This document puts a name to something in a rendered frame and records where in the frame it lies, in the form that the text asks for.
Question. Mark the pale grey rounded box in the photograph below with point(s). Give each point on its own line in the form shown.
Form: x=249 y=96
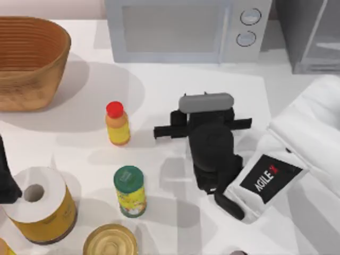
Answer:
x=205 y=102

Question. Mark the yellow bottle with red cap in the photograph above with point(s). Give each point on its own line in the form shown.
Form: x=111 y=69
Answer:
x=118 y=127

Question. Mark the pale microwave oven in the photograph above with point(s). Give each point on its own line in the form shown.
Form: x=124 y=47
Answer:
x=247 y=54

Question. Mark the round microwave knob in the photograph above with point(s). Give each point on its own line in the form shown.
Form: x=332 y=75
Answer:
x=246 y=38
x=250 y=16

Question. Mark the microwave oven door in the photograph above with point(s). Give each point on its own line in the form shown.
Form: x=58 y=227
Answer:
x=170 y=29

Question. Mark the yellow can with green lid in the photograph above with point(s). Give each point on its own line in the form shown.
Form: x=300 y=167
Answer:
x=130 y=194

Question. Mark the dark round object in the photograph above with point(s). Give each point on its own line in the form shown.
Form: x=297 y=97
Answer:
x=237 y=252

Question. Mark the gold tin can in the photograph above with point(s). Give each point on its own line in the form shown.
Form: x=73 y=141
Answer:
x=110 y=243

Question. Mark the woven wooden basket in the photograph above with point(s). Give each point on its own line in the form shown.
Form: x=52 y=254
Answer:
x=32 y=69

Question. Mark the yellow wrapped toilet paper roll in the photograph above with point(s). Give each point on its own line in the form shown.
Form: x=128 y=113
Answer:
x=50 y=210

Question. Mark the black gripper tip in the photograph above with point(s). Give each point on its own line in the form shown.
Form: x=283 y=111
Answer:
x=6 y=178

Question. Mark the orange and yellow object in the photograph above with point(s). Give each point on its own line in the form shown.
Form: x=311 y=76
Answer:
x=5 y=248

